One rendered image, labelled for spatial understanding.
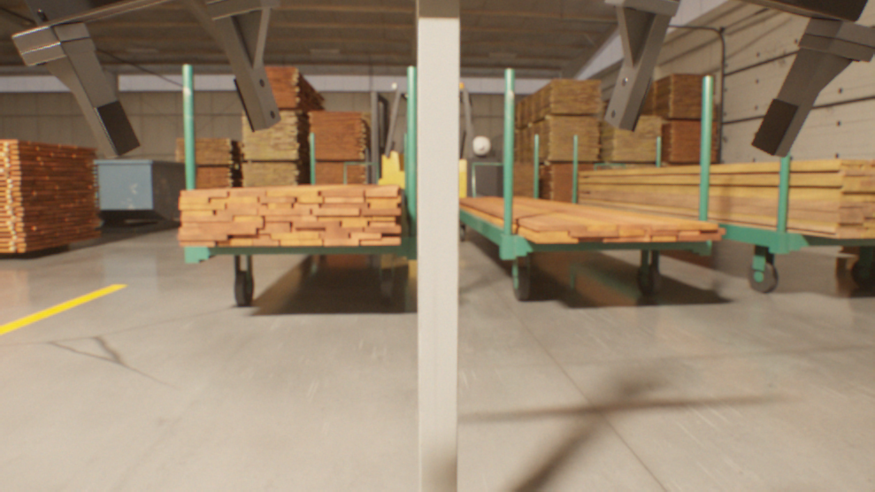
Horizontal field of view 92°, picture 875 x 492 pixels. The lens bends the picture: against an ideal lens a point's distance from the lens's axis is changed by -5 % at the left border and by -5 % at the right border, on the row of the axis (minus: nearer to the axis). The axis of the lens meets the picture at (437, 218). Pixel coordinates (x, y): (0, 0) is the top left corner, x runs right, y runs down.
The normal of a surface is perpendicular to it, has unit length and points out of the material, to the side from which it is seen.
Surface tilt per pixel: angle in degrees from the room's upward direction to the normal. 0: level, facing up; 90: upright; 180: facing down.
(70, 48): 83
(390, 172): 86
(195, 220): 90
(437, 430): 90
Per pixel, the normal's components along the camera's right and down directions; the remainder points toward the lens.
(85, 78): 0.98, -0.11
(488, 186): 0.18, 0.11
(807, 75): -0.99, -0.12
